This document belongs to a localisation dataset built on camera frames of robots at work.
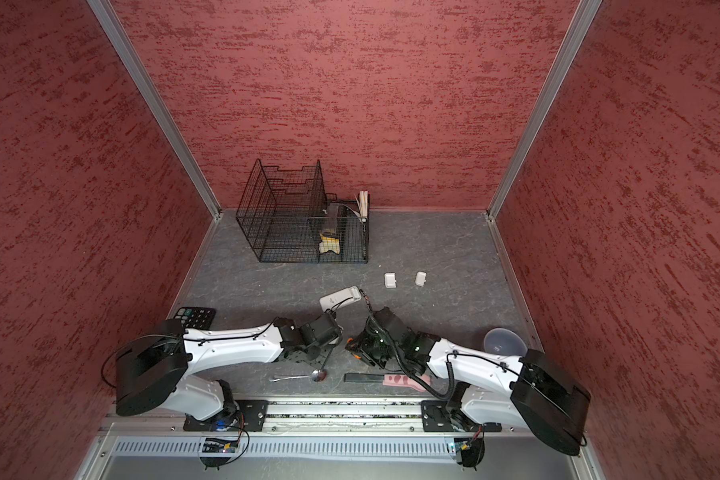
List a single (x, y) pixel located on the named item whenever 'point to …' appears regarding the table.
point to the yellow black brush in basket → (330, 239)
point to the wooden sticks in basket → (363, 204)
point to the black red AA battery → (370, 309)
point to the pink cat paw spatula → (387, 379)
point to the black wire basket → (287, 216)
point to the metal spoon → (317, 375)
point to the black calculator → (199, 318)
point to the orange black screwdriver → (352, 348)
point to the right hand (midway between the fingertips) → (344, 358)
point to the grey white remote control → (340, 297)
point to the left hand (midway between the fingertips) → (318, 358)
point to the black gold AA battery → (363, 294)
